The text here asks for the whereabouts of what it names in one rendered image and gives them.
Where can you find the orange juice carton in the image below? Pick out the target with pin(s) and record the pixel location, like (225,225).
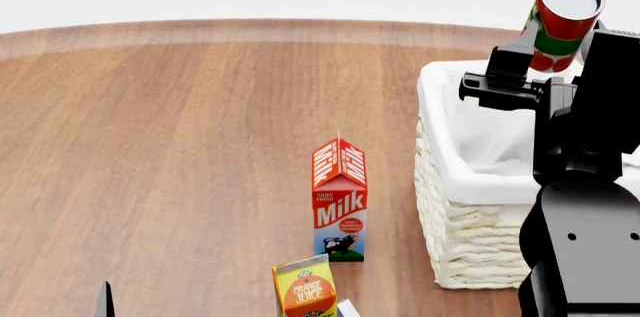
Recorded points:
(305,290)

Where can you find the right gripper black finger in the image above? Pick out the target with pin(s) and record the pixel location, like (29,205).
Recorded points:
(615,56)
(507,64)

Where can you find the white wicker basket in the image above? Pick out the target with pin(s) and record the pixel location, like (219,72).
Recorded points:
(465,242)

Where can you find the red white milk carton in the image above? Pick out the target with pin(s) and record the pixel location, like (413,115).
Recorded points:
(340,215)

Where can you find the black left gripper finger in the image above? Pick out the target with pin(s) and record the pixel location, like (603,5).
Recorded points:
(105,302)

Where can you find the white cloth basket liner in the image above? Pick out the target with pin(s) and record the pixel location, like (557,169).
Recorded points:
(465,137)

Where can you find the red tomato sauce can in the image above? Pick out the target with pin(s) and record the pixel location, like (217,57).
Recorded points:
(565,28)

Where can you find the small grey white box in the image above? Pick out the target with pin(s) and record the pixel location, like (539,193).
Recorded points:
(347,310)

